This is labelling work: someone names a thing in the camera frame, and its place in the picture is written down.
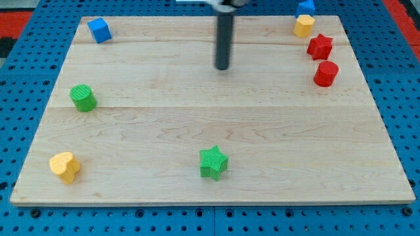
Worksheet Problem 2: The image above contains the yellow hexagon block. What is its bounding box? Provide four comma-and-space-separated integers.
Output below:
293, 14, 315, 38

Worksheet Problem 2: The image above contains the yellow heart block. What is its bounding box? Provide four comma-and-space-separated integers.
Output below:
49, 151, 81, 184

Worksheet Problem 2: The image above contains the blue triangle block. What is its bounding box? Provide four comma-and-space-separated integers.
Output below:
295, 0, 316, 18

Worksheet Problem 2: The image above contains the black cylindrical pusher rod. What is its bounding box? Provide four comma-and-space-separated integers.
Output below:
215, 6, 234, 70

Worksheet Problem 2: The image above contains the red cylinder block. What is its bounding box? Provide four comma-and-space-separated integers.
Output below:
314, 61, 339, 87

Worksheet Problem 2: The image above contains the blue cube block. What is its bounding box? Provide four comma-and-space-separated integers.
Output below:
87, 18, 112, 43

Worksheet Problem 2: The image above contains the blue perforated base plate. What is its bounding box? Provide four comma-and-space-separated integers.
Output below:
1, 1, 419, 235

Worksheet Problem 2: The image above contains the wooden board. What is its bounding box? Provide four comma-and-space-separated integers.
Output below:
10, 16, 415, 207

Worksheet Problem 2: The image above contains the grey rod mount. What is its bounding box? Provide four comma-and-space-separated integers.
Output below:
206, 0, 249, 8

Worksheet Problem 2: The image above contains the green star block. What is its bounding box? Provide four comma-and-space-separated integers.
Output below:
199, 146, 229, 181

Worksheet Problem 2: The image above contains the red star block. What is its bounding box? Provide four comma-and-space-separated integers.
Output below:
306, 33, 333, 60

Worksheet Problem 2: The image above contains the green cylinder block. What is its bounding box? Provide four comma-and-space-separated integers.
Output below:
70, 84, 97, 112

